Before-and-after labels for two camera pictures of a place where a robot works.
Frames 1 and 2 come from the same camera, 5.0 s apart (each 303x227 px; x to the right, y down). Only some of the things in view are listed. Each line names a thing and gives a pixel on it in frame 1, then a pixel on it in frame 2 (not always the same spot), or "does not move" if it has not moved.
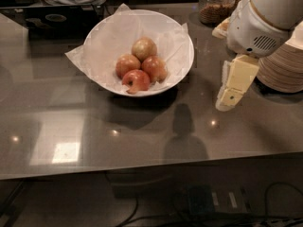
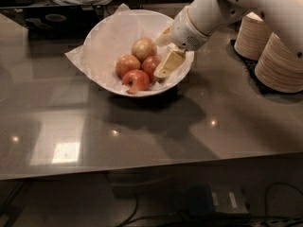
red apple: x=136 y=80 does not move
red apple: x=155 y=68 does not move
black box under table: x=202 y=199 does not move
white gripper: x=252 y=31 to x=187 y=32
